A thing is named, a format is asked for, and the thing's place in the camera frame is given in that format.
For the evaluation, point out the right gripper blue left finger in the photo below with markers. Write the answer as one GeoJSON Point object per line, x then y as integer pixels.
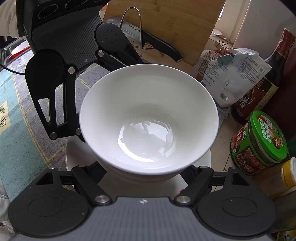
{"type": "Point", "coordinates": [96, 172]}

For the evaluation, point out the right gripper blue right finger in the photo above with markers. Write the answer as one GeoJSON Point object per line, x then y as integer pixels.
{"type": "Point", "coordinates": [190, 174]}

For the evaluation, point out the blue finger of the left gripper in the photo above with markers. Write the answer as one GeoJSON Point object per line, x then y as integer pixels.
{"type": "Point", "coordinates": [44, 72]}

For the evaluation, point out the plain white bowl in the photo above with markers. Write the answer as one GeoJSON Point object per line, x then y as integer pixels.
{"type": "Point", "coordinates": [149, 119]}

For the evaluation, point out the pink floral bowl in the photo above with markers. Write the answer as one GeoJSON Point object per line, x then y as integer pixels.
{"type": "Point", "coordinates": [136, 178]}

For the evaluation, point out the left gloved hand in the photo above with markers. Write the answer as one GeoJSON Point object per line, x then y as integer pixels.
{"type": "Point", "coordinates": [8, 21]}

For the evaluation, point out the red white sink basin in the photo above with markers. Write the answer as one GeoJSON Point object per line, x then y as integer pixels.
{"type": "Point", "coordinates": [13, 50]}

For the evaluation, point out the grey teal checked towel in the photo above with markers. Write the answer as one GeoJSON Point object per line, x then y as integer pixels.
{"type": "Point", "coordinates": [26, 149]}

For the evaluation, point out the green lid sauce jar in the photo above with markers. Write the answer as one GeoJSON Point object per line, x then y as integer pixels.
{"type": "Point", "coordinates": [258, 145]}

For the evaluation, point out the yellow lid spice jar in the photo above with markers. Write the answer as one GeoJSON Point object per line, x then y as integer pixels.
{"type": "Point", "coordinates": [277, 179]}

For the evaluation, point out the dark soy sauce bottle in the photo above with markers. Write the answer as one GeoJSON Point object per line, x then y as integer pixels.
{"type": "Point", "coordinates": [258, 96]}

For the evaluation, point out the green label glass jar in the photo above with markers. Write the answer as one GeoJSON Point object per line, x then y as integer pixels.
{"type": "Point", "coordinates": [284, 227]}

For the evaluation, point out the white plastic food bag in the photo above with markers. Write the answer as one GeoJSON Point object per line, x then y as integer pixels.
{"type": "Point", "coordinates": [229, 77]}

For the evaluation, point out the bamboo cutting board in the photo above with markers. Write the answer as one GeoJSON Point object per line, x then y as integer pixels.
{"type": "Point", "coordinates": [184, 24]}

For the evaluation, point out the wire cutting board rack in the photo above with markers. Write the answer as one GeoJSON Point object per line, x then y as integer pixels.
{"type": "Point", "coordinates": [137, 30]}

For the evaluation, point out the santoku knife black handle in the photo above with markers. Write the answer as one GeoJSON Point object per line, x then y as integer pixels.
{"type": "Point", "coordinates": [158, 44]}

